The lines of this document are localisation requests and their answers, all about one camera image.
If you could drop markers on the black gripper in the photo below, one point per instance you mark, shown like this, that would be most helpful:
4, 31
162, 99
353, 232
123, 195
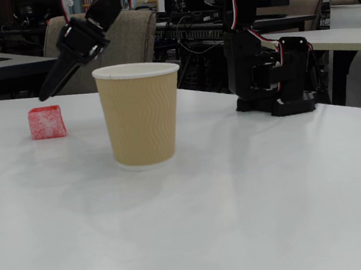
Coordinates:
74, 49

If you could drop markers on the red foam cube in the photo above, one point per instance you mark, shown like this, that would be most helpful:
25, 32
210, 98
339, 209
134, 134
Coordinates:
47, 124

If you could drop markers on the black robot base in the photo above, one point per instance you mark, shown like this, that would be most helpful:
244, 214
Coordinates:
294, 73

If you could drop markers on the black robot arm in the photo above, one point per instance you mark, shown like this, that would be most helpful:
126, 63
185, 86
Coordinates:
244, 62

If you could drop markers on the tan ripple paper cup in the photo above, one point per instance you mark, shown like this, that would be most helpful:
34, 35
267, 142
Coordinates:
141, 120

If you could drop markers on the dark-edged grey table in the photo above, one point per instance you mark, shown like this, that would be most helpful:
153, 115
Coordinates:
13, 67

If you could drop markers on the black cluttered desk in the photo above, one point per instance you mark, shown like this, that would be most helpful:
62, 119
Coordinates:
15, 31

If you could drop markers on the small white round sign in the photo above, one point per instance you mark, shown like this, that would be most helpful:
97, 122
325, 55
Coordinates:
69, 2

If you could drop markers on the wide beige fabric chair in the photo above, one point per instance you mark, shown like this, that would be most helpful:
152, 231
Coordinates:
137, 42

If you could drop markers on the blue round object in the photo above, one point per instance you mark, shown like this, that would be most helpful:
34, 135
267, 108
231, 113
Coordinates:
125, 3

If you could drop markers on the black equipment rack strip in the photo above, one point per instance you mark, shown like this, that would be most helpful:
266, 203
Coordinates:
188, 34

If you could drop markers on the tan chair with curved back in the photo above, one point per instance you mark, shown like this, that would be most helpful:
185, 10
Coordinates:
306, 6

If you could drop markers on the white table beige edge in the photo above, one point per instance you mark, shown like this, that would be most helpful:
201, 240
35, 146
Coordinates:
345, 39

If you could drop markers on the low tan chair back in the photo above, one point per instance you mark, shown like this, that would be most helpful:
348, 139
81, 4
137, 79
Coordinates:
344, 1

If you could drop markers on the plain white table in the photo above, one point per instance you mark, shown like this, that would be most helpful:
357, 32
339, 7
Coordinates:
352, 14

